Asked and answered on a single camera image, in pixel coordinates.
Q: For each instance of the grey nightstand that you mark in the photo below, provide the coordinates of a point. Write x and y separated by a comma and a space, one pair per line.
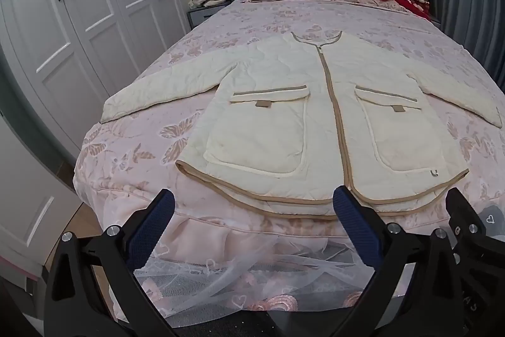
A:
201, 15

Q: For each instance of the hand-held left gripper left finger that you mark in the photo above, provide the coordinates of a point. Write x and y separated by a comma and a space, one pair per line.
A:
152, 230

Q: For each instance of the pink butterfly bed blanket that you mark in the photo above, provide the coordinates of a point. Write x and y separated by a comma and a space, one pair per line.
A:
276, 17

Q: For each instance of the white panelled door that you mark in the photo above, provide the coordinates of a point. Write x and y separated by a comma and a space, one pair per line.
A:
23, 210

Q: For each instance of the cream quilted jacket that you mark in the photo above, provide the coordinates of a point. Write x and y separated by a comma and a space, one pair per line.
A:
272, 123

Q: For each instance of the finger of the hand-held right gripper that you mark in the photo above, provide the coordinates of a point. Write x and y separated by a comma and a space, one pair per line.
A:
463, 214

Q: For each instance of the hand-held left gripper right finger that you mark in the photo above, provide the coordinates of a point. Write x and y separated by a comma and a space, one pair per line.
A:
355, 226

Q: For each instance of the white panelled wardrobe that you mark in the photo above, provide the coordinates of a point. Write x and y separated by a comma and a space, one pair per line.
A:
98, 13

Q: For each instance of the white tulle heart cloth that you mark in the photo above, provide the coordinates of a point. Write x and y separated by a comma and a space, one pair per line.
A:
221, 281

